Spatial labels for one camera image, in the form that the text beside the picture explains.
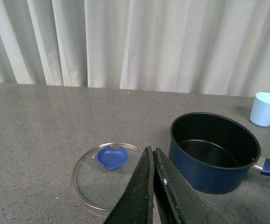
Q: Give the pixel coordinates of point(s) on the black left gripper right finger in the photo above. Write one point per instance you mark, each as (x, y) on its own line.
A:
(177, 201)

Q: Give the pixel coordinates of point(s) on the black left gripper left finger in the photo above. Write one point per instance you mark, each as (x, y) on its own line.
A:
(136, 204)

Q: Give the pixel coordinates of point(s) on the glass lid with blue knob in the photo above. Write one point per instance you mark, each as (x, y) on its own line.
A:
(101, 175)

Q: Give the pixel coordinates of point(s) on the dark blue saucepan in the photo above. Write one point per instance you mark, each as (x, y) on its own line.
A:
(214, 153)

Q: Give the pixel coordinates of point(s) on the light blue cup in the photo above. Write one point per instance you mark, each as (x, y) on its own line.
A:
(260, 112)

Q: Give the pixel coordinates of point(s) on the white curtain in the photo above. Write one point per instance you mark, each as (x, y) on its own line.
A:
(219, 47)

